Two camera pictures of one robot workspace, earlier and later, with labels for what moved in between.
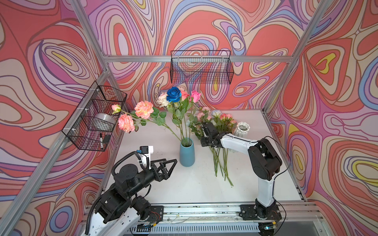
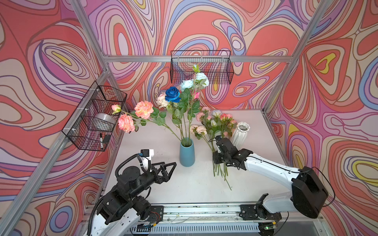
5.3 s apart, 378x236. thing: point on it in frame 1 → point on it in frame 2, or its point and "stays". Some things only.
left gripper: x=160 y=177 stays
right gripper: x=203 y=142 → x=215 y=155
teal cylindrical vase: x=187 y=155 stays
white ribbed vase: x=241 y=130 stays
